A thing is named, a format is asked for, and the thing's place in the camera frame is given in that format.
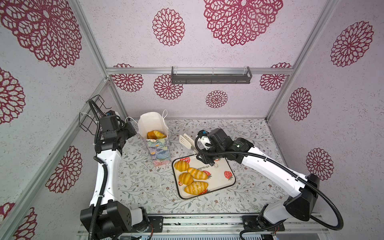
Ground black wire basket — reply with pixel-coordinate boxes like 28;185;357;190
78;95;111;136

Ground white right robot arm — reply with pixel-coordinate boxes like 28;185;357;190
194;129;344;239

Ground large oval striped loaf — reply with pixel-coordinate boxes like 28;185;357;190
184;182;209;195

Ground floral paper bag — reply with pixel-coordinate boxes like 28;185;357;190
126;110;171;167

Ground striped roll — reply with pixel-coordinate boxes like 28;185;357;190
187;168;209;180

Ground cream slotted tongs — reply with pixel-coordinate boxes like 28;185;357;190
179;134;199;154

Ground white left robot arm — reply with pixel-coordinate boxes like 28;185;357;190
80;99;154;240

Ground white strawberry tray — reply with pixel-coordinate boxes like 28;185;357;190
172;155;236;200

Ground round yellow bun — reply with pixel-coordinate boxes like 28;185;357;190
178;173;194;186
174;161;190;172

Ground orange croissant bread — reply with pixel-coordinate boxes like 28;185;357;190
147;130;167;140

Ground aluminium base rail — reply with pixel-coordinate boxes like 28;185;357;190
76;212;331;240

